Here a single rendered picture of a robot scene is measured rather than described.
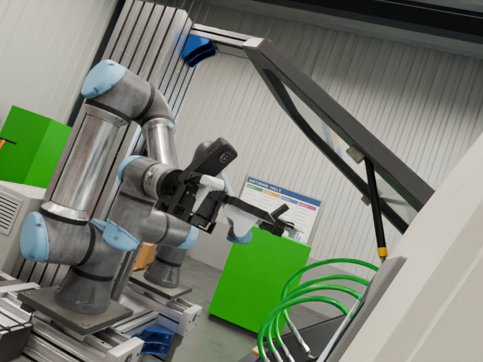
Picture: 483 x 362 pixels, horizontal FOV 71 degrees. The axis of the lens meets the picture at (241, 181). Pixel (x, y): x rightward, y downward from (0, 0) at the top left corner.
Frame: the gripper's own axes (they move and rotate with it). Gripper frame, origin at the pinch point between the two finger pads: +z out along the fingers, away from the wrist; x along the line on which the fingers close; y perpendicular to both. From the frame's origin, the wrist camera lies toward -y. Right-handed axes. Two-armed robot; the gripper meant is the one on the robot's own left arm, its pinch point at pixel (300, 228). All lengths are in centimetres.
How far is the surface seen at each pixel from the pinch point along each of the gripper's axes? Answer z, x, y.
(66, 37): -377, -610, -120
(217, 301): 37, -246, 155
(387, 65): 275, -567, -339
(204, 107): -66, -702, -109
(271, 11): -1, -679, -379
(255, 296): 78, -236, 130
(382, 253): -20, 95, -13
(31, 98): -383, -575, 21
